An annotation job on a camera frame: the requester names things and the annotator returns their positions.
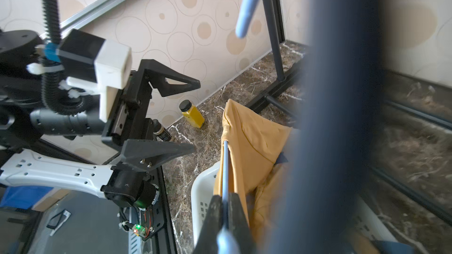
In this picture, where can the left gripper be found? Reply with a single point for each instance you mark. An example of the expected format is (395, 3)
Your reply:
(129, 128)

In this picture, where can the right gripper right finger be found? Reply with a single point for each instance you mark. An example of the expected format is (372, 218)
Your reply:
(238, 225)

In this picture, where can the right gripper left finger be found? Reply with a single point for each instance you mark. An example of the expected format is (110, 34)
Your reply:
(207, 241)

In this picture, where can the light blue hanger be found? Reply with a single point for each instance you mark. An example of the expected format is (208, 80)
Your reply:
(247, 3)

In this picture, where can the tan yellow t-shirt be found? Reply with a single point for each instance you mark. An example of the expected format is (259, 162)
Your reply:
(259, 153)

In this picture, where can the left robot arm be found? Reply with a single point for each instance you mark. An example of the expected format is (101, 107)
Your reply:
(35, 101)

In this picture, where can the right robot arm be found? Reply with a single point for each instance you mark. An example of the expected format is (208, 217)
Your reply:
(295, 194)

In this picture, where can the dark bottle black cap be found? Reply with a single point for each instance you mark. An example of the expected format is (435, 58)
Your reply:
(161, 132)

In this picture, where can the yellow bottle black cap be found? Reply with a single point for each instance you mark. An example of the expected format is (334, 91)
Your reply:
(191, 114)

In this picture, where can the white plastic basket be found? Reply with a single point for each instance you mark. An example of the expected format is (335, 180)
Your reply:
(201, 194)

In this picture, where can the blue plastic crate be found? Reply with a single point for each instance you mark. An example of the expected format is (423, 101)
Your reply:
(23, 197)

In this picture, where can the black clothes rack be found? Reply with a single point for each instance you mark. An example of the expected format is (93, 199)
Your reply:
(286, 79)

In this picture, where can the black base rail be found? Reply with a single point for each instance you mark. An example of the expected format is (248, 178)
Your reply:
(161, 238)

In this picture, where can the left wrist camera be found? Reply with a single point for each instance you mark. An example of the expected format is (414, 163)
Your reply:
(96, 65)

